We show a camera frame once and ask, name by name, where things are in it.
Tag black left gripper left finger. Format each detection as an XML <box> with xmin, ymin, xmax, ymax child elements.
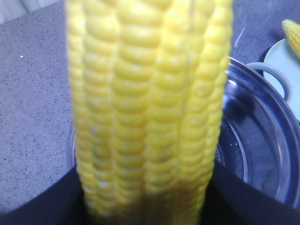
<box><xmin>0</xmin><ymin>168</ymin><xmax>87</xmax><ymax>225</ymax></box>

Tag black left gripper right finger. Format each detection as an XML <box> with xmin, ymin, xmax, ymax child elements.
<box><xmin>200</xmin><ymin>162</ymin><xmax>300</xmax><ymax>225</ymax></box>

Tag bright yellow corn cob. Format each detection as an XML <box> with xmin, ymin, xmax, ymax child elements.
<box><xmin>282</xmin><ymin>19</ymin><xmax>300</xmax><ymax>57</ymax></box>
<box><xmin>65</xmin><ymin>0</ymin><xmax>233</xmax><ymax>225</ymax></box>

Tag green round plate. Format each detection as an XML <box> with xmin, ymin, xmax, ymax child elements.
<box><xmin>263</xmin><ymin>38</ymin><xmax>300</xmax><ymax>119</ymax></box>

